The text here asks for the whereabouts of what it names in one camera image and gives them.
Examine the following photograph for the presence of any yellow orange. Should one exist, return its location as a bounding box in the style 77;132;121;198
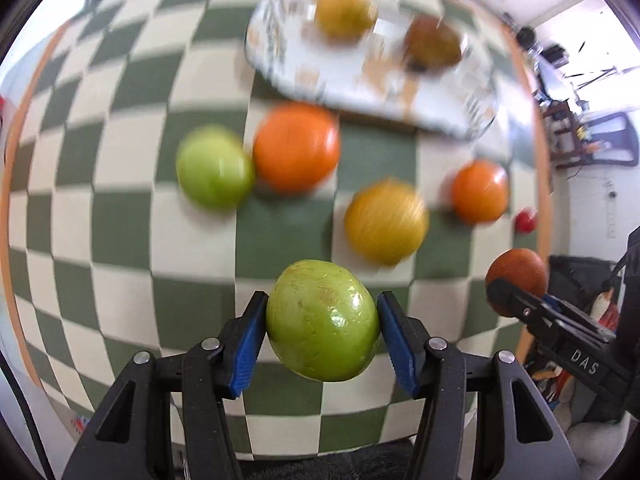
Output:
344;180;430;267

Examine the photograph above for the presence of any brown green fruit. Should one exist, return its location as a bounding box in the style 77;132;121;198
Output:
403;14;463;72

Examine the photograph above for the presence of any small orange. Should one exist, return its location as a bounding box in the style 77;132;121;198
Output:
451;159;510;225

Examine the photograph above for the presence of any light green apple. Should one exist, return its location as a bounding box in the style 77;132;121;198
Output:
175;126;257;211

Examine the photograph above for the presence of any glossy green guava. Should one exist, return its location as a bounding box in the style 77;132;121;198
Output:
265;259;381;382

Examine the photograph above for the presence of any small red fruit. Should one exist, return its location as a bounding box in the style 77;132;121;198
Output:
515;208;539;234

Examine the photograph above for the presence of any green checkered tablecloth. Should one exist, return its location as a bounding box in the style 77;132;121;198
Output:
6;0;553;461

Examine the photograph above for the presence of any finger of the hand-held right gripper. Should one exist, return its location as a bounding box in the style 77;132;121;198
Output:
486;278;576;348

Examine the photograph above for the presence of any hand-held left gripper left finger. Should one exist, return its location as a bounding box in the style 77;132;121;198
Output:
60;291;269;480

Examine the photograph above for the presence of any yellow lemon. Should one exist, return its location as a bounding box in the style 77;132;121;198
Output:
315;0;378;39

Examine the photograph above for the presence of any dark orange tangerine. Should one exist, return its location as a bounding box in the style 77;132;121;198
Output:
485;248;549;318

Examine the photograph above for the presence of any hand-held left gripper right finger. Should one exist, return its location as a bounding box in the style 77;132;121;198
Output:
377;291;584;480

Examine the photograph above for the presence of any large orange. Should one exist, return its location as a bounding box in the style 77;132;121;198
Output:
252;102;342;193

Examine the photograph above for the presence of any white patterned tray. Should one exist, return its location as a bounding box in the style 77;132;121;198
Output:
244;0;501;141

